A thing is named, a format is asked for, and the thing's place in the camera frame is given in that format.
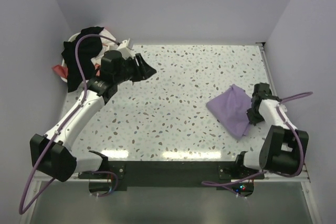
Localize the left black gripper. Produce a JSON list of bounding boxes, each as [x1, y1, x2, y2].
[[114, 53, 156, 84]]

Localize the purple t shirt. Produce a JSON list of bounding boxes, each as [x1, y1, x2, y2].
[[206, 84, 251, 140]]

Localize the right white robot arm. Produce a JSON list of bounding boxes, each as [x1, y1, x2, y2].
[[234, 83, 313, 178]]

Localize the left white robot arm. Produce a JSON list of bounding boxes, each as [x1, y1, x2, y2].
[[29, 50, 157, 182]]

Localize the white t shirt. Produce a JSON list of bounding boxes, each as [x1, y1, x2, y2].
[[90, 27, 119, 62]]

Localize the black t shirt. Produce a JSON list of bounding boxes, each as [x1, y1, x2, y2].
[[61, 26, 104, 93]]

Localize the white laundry basket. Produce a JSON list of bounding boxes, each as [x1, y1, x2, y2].
[[60, 31, 116, 83]]

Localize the coral orange t shirt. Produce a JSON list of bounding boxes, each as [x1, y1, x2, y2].
[[52, 63, 101, 80]]

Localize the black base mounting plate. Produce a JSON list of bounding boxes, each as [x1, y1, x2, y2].
[[78, 159, 265, 192]]

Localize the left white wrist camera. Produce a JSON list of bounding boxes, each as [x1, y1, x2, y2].
[[117, 38, 135, 60]]

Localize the aluminium frame rail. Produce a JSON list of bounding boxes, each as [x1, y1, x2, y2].
[[19, 173, 50, 224]]

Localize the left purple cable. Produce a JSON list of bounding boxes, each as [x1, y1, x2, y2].
[[18, 34, 124, 216]]

